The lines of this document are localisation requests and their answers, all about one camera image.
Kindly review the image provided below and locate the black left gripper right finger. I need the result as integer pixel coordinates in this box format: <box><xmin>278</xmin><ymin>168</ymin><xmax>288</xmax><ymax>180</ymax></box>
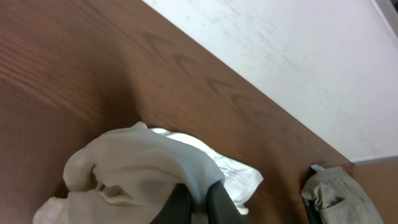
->
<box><xmin>206</xmin><ymin>180</ymin><xmax>246</xmax><ymax>224</ymax></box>

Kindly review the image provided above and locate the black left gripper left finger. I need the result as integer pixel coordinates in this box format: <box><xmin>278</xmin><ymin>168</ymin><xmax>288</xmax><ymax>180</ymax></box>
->
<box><xmin>150</xmin><ymin>184</ymin><xmax>192</xmax><ymax>224</ymax></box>

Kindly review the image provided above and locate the white t-shirt with black print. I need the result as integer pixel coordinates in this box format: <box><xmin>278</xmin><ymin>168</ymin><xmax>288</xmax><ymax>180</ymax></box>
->
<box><xmin>33</xmin><ymin>122</ymin><xmax>263</xmax><ymax>224</ymax></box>

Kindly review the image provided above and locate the grey garment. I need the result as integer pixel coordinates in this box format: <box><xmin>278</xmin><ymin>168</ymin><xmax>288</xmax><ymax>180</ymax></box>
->
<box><xmin>301</xmin><ymin>164</ymin><xmax>384</xmax><ymax>224</ymax></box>

